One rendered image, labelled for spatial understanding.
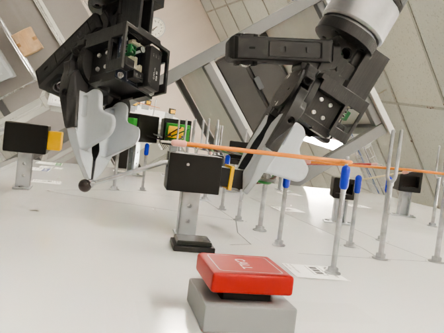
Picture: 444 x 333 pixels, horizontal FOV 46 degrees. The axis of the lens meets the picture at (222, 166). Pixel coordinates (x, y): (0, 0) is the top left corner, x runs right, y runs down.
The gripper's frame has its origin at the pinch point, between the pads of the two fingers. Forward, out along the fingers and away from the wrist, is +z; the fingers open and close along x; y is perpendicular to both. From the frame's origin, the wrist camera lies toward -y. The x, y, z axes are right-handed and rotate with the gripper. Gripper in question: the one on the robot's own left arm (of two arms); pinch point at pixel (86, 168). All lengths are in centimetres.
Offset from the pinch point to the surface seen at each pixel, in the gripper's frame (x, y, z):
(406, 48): 327, -44, -188
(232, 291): -10.3, 25.4, 13.2
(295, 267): 7.9, 20.6, 9.8
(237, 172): 9.5, 12.9, -0.6
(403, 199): 68, 15, -10
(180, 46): 513, -417, -382
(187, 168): 5.2, 9.4, -0.3
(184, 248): 3.0, 11.5, 8.4
